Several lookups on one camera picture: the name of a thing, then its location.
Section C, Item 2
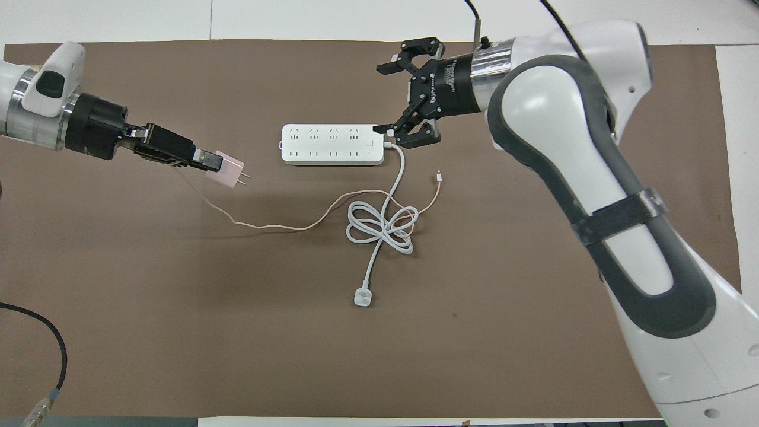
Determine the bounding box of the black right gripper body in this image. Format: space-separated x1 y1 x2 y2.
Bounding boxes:
409 53 488 119

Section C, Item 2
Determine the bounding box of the brown table mat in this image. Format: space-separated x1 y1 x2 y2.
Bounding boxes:
0 39 742 419

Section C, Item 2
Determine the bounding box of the pink charger adapter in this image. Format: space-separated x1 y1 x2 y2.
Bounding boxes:
203 150 250 188

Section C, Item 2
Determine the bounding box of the white power strip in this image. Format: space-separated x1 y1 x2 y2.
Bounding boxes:
280 123 385 166

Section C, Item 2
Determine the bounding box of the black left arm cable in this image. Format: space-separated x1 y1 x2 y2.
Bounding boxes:
0 302 68 427

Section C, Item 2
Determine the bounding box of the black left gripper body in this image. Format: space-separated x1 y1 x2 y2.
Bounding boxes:
64 92 196 170

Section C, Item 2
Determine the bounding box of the white power strip cord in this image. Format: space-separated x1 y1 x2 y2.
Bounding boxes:
346 141 419 307

